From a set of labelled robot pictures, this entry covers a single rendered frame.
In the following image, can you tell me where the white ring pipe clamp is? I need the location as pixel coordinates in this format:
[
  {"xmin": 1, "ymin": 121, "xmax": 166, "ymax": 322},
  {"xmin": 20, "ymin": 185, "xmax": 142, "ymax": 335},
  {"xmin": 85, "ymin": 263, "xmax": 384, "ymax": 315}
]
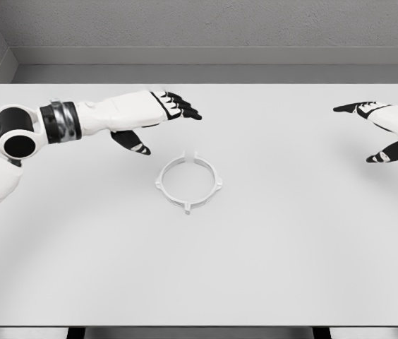
[{"xmin": 155, "ymin": 150, "xmax": 226, "ymax": 215}]

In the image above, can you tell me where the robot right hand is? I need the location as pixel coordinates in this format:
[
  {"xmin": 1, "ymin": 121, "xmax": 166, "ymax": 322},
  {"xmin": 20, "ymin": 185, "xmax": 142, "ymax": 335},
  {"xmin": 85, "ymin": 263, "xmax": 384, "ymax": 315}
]
[{"xmin": 332, "ymin": 101, "xmax": 398, "ymax": 164}]

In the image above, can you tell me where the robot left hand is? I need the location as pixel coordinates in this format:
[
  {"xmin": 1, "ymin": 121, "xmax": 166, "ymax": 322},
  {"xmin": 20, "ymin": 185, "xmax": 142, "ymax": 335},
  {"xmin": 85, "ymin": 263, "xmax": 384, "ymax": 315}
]
[{"xmin": 108, "ymin": 90, "xmax": 203, "ymax": 156}]

